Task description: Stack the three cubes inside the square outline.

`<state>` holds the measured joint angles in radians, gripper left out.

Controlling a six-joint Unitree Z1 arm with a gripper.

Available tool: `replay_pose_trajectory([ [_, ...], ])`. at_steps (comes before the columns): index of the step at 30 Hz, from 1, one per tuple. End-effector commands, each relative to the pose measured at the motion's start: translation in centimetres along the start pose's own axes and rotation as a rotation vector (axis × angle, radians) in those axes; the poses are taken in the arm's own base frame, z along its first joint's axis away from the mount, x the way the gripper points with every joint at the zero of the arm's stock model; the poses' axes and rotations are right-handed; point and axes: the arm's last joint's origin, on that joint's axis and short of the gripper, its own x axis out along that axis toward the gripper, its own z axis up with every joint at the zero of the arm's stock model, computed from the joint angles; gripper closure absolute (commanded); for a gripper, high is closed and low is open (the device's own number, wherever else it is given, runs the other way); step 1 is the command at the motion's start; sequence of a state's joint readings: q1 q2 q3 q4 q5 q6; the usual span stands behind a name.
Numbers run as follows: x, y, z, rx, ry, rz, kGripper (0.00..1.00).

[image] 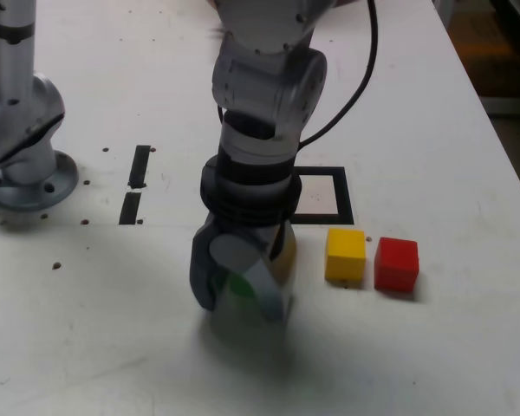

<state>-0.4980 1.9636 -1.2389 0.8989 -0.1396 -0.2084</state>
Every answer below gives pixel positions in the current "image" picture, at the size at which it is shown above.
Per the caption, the brown wooden furniture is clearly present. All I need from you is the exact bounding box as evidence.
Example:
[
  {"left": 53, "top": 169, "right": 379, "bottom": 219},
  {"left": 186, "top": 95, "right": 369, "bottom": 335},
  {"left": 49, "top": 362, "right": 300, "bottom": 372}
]
[{"left": 448, "top": 0, "right": 520, "bottom": 116}]

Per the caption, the black tape strip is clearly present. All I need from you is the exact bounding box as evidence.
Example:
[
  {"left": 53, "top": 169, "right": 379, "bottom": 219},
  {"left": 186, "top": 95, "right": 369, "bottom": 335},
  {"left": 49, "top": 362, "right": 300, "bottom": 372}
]
[{"left": 118, "top": 145, "right": 152, "bottom": 226}]

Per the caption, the red cube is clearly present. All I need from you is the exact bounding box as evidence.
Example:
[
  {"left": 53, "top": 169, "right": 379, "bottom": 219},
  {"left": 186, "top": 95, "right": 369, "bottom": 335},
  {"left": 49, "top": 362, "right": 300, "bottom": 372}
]
[{"left": 374, "top": 237, "right": 419, "bottom": 292}]

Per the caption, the black tape square outline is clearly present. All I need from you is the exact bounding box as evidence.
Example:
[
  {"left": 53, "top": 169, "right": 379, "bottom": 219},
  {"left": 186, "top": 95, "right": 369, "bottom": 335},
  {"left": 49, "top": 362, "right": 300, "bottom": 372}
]
[{"left": 289, "top": 166, "right": 355, "bottom": 226}]

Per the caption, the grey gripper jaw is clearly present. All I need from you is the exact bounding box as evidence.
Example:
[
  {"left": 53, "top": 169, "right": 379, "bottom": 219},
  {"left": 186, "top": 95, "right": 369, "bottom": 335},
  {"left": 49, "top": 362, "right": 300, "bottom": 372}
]
[
  {"left": 190, "top": 214, "right": 226, "bottom": 311},
  {"left": 210, "top": 220, "right": 296, "bottom": 322}
]

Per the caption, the green cube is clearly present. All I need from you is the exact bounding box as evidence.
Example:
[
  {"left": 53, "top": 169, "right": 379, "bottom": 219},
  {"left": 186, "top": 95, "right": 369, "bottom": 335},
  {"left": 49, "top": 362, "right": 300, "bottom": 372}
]
[{"left": 224, "top": 272, "right": 259, "bottom": 302}]

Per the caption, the yellow cube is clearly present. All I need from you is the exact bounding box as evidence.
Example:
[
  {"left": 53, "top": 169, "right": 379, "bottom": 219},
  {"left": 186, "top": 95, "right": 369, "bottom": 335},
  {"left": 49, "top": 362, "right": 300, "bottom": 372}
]
[{"left": 324, "top": 228, "right": 367, "bottom": 282}]

